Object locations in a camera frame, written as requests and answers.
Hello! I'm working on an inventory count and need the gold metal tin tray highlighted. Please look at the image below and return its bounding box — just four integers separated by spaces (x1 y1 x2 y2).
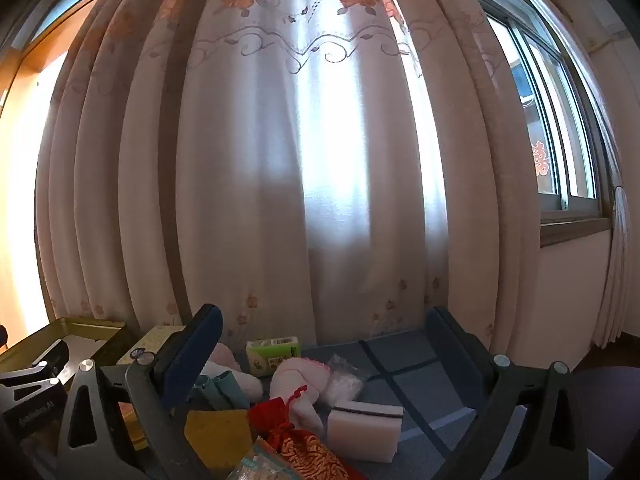
0 316 138 376

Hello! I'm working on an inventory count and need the printed snack packet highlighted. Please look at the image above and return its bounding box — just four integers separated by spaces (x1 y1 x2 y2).
225 435 306 480

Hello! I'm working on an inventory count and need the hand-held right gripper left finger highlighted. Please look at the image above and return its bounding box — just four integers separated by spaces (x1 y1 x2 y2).
56 303 224 480

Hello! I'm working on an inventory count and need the patterned tissue box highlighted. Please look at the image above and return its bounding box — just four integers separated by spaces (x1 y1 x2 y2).
116 325 187 366

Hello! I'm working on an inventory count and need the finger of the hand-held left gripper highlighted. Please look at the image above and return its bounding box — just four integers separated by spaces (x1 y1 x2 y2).
0 339 70 403

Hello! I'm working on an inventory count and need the white pink-trimmed towel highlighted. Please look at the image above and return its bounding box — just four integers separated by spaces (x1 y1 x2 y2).
270 357 333 433

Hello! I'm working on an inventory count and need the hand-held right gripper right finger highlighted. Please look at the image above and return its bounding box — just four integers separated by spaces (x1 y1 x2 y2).
425 305 616 480

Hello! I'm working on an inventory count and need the tied-back white curtain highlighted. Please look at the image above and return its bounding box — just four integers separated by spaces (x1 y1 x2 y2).
592 185 633 348

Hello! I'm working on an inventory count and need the yellow sponge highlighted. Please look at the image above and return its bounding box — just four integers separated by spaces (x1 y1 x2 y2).
184 407 253 476

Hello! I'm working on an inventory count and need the teal cloth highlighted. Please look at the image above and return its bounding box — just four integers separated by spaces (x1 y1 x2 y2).
192 370 251 411

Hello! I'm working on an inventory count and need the clear plastic bag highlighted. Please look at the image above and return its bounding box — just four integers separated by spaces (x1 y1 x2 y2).
320 354 366 406

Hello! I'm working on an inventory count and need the floral beige curtain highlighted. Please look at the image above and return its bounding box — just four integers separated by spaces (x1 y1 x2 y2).
35 0 543 356

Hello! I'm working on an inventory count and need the red gold drawstring pouch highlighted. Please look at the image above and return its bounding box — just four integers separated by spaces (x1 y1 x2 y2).
247 385 366 480

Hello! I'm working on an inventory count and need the white sponge with dark stripe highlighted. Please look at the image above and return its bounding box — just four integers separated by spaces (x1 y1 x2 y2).
327 400 405 453

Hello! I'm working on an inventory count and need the red paper window decal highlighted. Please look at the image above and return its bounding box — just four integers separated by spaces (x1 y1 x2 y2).
532 142 551 177

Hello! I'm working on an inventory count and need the yellow plastic bowl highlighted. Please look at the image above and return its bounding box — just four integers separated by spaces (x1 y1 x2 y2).
116 400 148 453

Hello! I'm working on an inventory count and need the wooden door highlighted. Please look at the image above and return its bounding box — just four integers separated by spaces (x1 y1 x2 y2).
0 25 71 341

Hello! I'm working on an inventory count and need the aluminium frame window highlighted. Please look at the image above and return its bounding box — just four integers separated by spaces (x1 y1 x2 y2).
450 0 615 248

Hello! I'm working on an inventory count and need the purple chair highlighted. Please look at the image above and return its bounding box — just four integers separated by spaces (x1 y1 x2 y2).
570 366 640 480

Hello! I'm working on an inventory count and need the pink fluffy towel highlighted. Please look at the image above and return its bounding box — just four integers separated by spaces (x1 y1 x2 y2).
207 342 241 373

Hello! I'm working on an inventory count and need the green tissue pack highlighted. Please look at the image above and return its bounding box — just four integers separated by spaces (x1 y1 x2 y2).
245 336 303 377

